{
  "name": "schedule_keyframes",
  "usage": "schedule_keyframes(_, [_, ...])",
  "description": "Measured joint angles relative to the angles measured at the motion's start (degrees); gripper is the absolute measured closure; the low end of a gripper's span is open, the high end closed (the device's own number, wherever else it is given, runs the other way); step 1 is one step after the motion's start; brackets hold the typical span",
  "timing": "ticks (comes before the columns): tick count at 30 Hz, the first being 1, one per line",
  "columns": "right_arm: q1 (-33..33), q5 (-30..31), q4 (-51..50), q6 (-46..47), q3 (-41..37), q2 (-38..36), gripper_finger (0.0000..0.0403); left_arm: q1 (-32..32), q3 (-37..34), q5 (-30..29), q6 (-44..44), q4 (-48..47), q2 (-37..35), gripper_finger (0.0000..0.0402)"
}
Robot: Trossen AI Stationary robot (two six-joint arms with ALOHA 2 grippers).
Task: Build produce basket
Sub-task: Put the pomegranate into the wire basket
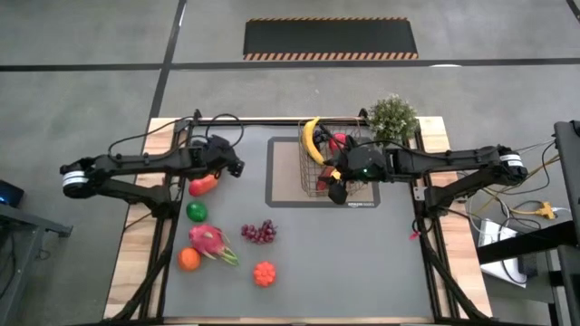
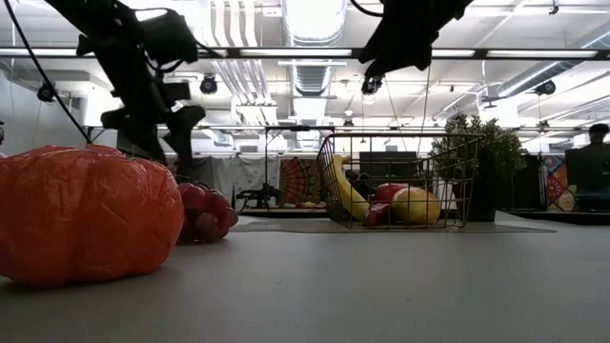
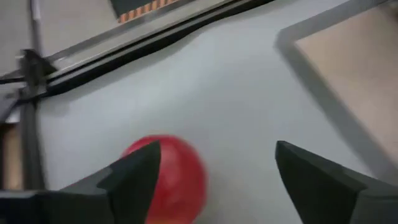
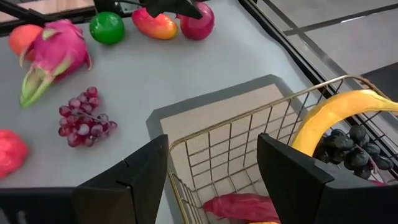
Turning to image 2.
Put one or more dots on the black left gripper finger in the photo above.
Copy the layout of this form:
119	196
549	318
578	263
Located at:
183	128
138	133

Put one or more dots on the red grape bunch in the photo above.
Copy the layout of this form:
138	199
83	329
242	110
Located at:
205	214

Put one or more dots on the black grape bunch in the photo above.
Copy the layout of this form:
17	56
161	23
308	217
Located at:
362	183

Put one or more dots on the red apple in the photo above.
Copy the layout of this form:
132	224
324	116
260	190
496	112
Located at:
388	190

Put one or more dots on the yellow banana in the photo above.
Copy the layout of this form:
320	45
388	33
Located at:
350	195

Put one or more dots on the yellow round fruit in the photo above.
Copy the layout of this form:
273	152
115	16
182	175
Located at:
414	205

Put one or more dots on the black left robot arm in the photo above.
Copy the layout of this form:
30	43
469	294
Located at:
90	19

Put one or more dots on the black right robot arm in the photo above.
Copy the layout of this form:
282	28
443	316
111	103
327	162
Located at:
429	14

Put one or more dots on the black round ceiling fixture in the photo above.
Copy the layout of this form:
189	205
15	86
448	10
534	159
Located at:
208	85
46	92
545	87

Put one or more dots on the grey curtain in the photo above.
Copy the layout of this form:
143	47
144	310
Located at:
238	176

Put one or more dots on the red-orange toy pumpkin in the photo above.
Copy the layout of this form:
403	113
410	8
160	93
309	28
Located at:
86	214

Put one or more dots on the colourful patterned tapestry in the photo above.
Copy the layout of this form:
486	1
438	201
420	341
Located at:
300	181
555	186

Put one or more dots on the potted plant white flowers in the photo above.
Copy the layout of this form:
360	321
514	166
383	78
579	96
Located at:
500	157

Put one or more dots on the person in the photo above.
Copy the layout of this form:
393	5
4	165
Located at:
591	171

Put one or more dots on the black frame-mounted camera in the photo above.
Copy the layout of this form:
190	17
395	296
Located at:
371	85

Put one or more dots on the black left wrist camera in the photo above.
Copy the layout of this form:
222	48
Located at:
169	38

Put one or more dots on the black aluminium table frame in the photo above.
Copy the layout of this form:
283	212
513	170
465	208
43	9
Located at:
480	53

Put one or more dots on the silver ventilation duct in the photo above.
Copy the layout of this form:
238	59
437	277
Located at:
312	38

